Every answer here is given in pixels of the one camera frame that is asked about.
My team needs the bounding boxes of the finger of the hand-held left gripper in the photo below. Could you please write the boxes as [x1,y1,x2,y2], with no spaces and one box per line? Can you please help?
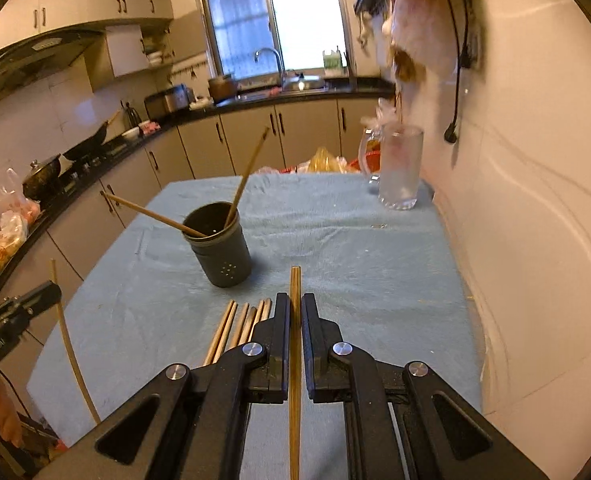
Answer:
[0,281,63,342]

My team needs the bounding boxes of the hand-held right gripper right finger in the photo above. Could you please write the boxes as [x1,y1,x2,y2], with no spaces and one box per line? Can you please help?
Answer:
[301,292,551,480]

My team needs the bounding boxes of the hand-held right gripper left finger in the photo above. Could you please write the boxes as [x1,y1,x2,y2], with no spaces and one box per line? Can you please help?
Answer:
[32,292,292,480]

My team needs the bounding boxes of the wooden chopstick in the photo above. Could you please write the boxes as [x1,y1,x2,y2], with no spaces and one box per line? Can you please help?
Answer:
[100,191,208,239]
[288,266,303,480]
[50,259,101,425]
[224,127,271,230]

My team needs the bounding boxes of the row of chopsticks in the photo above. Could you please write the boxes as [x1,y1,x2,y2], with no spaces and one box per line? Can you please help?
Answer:
[203,298,273,367]

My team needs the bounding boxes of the dark grey chopstick holder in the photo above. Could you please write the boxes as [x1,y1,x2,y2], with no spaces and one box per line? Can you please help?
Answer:
[182,202,252,289]

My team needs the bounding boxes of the blue table cloth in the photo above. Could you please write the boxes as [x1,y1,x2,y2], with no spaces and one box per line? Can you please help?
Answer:
[25,172,486,480]

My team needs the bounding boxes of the plastic bag of oranges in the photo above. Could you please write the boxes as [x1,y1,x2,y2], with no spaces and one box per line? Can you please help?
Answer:
[0,210,28,273]

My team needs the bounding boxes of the dark lidded pot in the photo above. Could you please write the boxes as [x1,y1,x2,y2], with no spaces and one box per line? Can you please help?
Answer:
[22,154,62,201]

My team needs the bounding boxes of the gas stove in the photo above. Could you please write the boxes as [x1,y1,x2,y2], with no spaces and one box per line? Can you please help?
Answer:
[50,145,126,196]

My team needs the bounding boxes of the yellow plastic bag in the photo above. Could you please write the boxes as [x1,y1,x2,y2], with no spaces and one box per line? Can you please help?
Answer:
[308,147,349,173]

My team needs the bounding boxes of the black wok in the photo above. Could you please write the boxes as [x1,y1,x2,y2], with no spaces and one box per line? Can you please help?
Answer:
[62,110,123,161]

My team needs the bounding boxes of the clear glass mug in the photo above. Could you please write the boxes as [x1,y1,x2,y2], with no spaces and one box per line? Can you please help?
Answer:
[358,125,425,211]

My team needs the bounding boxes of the red plastic basket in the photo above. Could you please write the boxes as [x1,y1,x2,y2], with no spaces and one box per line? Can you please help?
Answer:
[348,150,383,173]

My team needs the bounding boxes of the lower kitchen cabinets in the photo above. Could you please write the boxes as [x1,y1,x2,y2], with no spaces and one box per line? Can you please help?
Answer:
[0,97,391,411]

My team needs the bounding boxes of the black kitchen countertop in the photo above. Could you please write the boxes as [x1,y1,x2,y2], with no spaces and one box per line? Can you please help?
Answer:
[0,77,396,306]

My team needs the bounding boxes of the brown cooking pot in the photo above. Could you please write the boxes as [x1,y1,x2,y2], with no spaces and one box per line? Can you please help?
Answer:
[208,74,238,102]

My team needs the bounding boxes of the range hood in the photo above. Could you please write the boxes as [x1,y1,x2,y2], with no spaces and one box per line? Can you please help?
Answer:
[0,29,103,113]

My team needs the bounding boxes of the silver countertop appliance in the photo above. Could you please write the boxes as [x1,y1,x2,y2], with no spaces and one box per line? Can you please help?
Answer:
[144,85,194,120]

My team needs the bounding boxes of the steel sink faucet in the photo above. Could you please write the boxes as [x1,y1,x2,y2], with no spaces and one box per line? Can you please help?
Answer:
[254,47,283,86]

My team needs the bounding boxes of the open dish shelf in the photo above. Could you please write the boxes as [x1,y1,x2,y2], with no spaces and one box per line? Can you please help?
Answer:
[140,25,176,68]

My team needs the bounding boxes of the kitchen window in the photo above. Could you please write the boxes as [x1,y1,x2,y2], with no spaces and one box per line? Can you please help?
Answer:
[198,0,349,78]

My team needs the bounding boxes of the hanging white plastic bags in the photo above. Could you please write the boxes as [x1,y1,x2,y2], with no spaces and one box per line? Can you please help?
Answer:
[375,0,461,126]

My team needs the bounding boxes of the black power cable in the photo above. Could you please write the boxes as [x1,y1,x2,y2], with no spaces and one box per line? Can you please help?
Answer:
[444,0,472,144]

